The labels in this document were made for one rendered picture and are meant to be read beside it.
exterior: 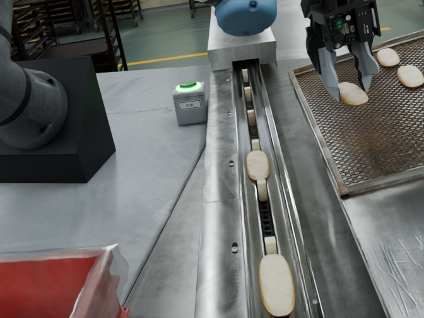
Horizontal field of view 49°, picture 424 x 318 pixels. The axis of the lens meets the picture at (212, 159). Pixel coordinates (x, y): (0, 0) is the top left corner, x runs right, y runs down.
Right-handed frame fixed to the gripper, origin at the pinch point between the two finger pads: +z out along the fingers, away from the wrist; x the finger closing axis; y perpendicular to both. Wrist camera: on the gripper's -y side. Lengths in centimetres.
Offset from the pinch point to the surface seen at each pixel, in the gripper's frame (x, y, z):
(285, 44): 7, -85, 14
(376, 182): -4.4, 18.8, 5.4
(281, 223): -17.2, 16.6, 8.5
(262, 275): -21.4, 26.7, 7.2
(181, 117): -29.0, -30.0, 6.6
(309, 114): -5.4, -8.0, 5.9
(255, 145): -16.3, -5.1, 6.8
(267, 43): -3, -52, 3
